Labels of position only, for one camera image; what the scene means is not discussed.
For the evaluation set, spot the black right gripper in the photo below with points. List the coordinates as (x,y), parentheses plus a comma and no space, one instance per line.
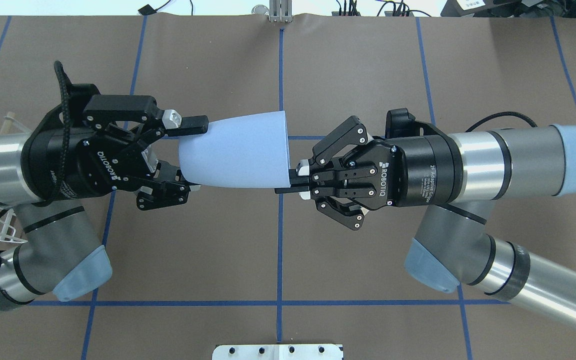
(415,170)

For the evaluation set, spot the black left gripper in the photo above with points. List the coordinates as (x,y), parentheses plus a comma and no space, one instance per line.
(83,165)

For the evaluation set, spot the light blue plastic cup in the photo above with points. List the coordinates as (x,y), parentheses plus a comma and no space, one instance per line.
(250,151)

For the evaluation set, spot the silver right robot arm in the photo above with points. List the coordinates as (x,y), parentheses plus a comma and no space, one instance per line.
(459,178)

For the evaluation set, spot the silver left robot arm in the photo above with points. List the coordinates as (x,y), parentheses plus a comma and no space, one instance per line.
(62,254)

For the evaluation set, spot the aluminium extrusion frame post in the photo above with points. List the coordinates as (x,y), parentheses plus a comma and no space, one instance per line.
(280,11)

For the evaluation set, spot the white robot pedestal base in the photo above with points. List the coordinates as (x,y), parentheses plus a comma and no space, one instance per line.
(313,351)

